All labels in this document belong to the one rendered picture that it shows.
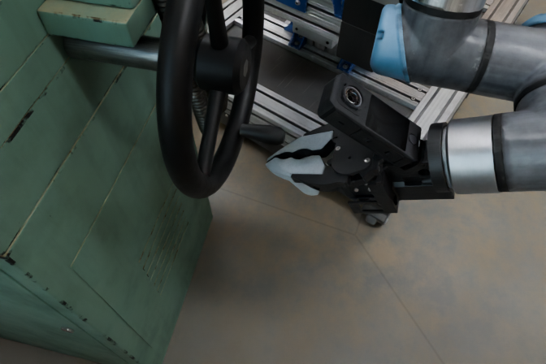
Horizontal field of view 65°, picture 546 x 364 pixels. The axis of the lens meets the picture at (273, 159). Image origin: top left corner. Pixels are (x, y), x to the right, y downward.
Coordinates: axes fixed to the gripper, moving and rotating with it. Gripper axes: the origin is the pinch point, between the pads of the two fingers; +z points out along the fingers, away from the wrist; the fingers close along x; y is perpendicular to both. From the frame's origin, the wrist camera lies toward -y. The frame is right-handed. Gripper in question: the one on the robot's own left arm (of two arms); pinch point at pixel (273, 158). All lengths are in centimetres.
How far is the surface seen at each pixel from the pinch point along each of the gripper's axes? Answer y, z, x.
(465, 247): 84, -7, 32
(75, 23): -24.1, 9.1, -0.8
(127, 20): -22.2, 4.1, 0.1
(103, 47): -20.2, 10.4, 0.7
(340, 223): 67, 24, 30
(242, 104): -3.5, 5.2, 7.0
